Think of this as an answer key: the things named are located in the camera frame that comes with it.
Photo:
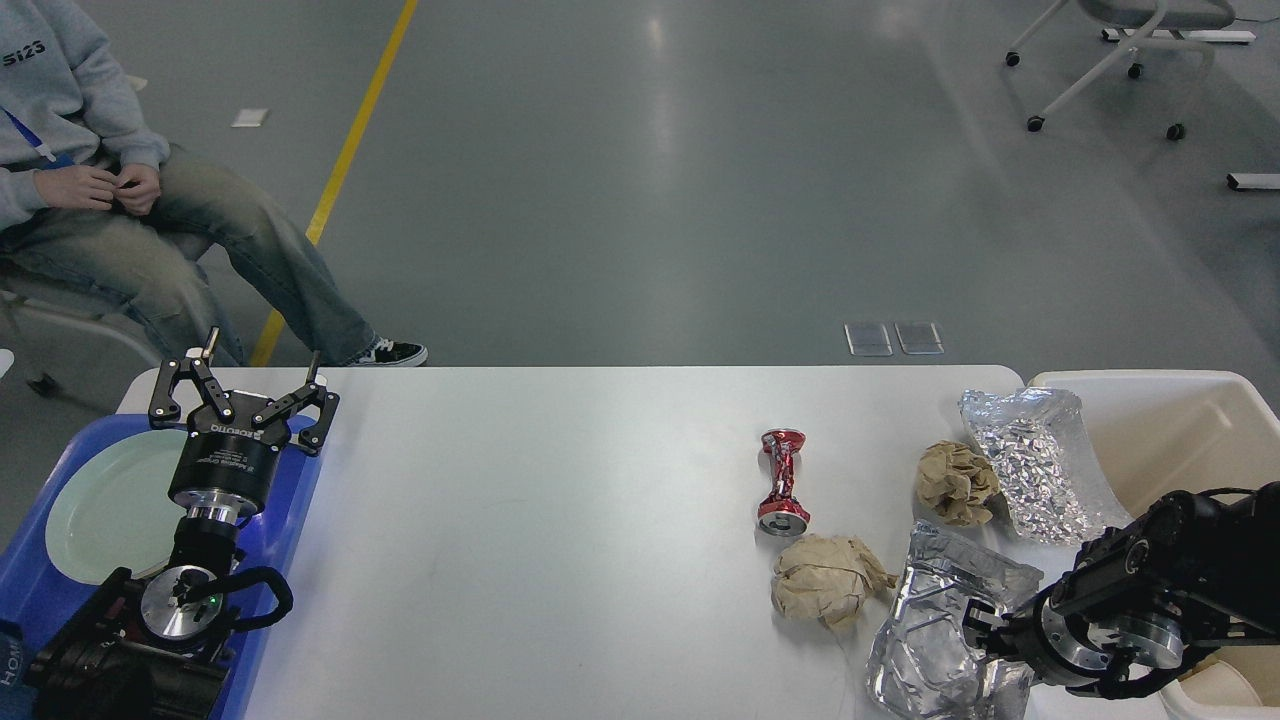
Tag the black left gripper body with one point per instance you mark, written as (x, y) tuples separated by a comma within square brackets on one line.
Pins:
[(228, 464)]

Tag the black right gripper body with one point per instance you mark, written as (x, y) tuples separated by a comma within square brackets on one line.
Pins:
[(1068, 649)]

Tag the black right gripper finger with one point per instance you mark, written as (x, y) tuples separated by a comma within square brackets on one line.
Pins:
[(995, 634)]

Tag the mint green plate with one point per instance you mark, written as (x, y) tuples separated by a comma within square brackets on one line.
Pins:
[(115, 511)]

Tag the white bowl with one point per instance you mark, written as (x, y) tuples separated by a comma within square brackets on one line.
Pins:
[(1220, 684)]

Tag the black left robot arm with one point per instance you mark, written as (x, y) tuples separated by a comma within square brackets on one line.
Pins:
[(157, 645)]

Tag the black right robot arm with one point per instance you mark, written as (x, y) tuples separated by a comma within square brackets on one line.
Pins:
[(1146, 603)]

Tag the white chair of person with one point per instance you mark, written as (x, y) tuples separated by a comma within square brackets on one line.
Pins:
[(32, 296)]

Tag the small crumpled brown paper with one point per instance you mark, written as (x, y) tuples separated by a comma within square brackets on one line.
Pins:
[(956, 483)]

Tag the silver foil bag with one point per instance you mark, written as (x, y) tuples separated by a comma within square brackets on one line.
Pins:
[(1053, 486)]

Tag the crumpled brown paper ball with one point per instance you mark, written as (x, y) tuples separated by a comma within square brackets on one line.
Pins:
[(827, 579)]

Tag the seated person grey hoodie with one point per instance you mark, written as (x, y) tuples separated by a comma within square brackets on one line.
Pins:
[(92, 197)]

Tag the blue plastic tray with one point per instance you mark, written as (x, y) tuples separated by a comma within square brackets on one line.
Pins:
[(38, 600)]

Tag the beige plastic bin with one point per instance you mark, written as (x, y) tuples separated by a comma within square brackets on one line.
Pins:
[(1158, 430)]

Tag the crushed red soda can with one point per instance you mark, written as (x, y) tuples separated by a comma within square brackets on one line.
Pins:
[(780, 514)]

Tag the right floor outlet plate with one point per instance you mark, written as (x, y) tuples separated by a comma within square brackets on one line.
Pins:
[(919, 338)]

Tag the floor outlet plate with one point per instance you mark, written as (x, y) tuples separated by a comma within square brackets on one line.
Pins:
[(919, 338), (868, 339)]

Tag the left floor outlet plate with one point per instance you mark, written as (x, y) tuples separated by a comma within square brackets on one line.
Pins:
[(868, 339)]

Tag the white floor bar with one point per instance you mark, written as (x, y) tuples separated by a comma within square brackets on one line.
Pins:
[(1247, 182)]

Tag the white desk foot bar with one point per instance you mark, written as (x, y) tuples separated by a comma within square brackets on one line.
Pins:
[(1208, 36)]

